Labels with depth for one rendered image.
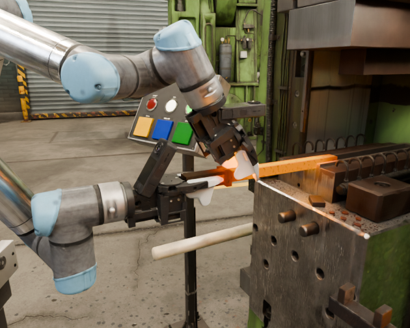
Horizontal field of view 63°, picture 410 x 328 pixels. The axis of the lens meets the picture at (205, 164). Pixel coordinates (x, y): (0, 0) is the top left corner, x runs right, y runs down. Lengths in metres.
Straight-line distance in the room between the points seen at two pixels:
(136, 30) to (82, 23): 1.19
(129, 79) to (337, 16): 0.47
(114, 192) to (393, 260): 0.60
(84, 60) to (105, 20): 8.07
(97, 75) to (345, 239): 0.58
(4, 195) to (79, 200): 0.15
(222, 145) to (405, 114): 0.77
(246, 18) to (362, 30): 5.14
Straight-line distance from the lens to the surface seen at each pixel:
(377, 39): 0.87
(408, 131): 1.29
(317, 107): 1.12
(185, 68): 0.62
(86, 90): 0.53
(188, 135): 1.13
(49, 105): 8.68
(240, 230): 1.29
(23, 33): 0.64
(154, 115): 1.28
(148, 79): 0.64
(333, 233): 0.79
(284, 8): 0.96
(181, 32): 0.61
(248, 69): 5.73
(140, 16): 8.66
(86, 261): 0.66
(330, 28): 0.84
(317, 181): 0.88
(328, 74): 1.14
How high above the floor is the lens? 1.23
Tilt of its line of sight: 17 degrees down
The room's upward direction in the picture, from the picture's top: straight up
